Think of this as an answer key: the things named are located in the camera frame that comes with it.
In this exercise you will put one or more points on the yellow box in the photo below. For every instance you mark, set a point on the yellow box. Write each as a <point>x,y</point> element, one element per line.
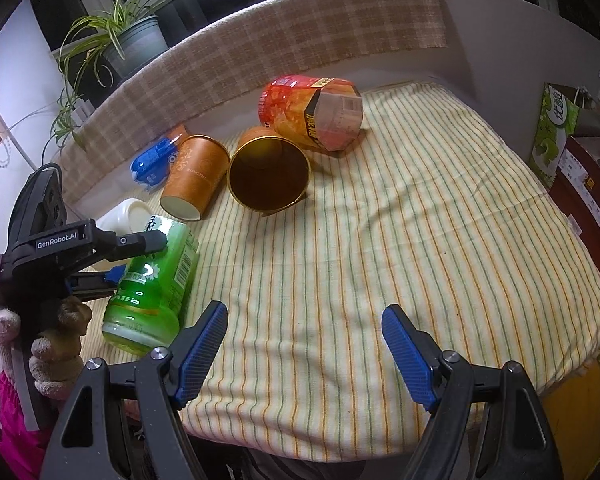
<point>585,410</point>

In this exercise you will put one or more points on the brown plaid cloth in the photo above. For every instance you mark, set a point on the brown plaid cloth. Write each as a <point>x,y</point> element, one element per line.
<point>280,40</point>

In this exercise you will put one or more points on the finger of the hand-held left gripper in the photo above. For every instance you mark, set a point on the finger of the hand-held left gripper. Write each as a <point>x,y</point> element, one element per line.
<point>95,280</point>
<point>140,243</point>

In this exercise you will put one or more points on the orange snack packet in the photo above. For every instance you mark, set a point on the orange snack packet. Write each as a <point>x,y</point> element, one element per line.
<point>179,132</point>

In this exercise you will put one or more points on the green plastic bottle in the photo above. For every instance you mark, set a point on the green plastic bottle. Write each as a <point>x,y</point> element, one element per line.
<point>150,295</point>

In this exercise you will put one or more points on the orange paper cup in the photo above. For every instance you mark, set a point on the orange paper cup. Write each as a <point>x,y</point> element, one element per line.
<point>195,175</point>

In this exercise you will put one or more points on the red snack cup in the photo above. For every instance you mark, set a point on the red snack cup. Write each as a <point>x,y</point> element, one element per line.
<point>290,110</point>

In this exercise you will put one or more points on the dark red box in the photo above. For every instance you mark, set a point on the dark red box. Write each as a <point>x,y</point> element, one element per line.
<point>580,200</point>

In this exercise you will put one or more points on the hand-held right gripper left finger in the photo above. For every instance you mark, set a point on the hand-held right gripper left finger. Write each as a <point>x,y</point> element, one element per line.
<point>200,347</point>

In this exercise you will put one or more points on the potted spider plant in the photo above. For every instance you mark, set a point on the potted spider plant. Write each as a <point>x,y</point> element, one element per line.
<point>135,45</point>

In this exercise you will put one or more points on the person's left hand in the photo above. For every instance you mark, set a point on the person's left hand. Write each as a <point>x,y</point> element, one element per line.
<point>55,355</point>

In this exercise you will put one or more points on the green tissue box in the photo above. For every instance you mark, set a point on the green tissue box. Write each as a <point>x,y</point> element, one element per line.
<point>550,130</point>

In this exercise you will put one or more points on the blue snack packet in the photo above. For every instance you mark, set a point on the blue snack packet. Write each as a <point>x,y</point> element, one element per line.
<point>150,165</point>

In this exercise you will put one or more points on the yellow striped cloth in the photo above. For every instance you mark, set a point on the yellow striped cloth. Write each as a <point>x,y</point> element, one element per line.
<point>380,240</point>

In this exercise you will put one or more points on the orange cup with gold rim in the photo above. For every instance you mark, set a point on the orange cup with gold rim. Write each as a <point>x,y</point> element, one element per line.
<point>270,175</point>

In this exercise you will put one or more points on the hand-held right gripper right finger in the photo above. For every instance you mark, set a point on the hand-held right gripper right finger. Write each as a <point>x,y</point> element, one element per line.
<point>410,355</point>

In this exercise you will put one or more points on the white plastic bottle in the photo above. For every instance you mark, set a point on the white plastic bottle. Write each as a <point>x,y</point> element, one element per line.
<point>125,215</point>

